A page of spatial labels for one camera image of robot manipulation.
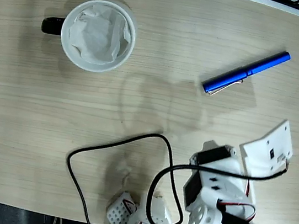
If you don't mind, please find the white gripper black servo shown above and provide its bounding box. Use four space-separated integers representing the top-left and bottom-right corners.
188 136 246 178

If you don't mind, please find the blue pen with metal clip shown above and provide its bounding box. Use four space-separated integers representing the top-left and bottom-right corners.
201 40 292 106

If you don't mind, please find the crumpled white tissue paper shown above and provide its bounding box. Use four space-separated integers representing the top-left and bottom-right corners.
64 0 136 69

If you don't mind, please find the red black servo wire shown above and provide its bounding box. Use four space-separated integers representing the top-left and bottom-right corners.
214 199 258 224

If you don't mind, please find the black camera on white mount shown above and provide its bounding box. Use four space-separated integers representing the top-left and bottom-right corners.
234 113 298 184

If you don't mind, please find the white perforated base bracket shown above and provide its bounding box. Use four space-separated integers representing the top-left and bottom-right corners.
104 189 139 224

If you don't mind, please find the black camera cable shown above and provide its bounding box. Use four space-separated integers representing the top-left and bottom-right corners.
57 121 291 224

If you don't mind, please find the white mug black handle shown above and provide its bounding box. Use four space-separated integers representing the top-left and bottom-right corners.
35 0 141 78

